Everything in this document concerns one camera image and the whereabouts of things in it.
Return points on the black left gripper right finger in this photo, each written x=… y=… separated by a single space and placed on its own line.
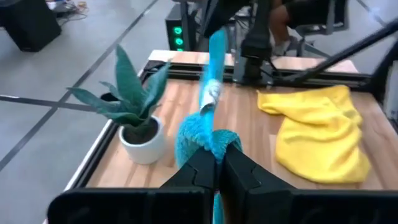
x=280 y=205

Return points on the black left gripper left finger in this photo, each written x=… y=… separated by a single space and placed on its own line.
x=186 y=202

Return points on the blue microfiber towel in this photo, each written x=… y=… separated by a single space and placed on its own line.
x=194 y=130

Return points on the yellow microfiber towel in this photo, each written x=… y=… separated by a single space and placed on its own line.
x=320 y=140

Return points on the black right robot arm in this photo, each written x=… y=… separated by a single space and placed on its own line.
x=256 y=46

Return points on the black computer tower green lights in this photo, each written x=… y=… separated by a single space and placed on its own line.
x=175 y=28

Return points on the person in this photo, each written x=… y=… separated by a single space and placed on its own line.
x=280 y=21

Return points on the white round plant pot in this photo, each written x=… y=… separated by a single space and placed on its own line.
x=146 y=152

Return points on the grey office chair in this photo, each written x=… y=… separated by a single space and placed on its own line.
x=314 y=34

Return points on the green snake plant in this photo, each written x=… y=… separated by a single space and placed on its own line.
x=130 y=90

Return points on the black box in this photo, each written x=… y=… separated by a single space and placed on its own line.
x=28 y=25

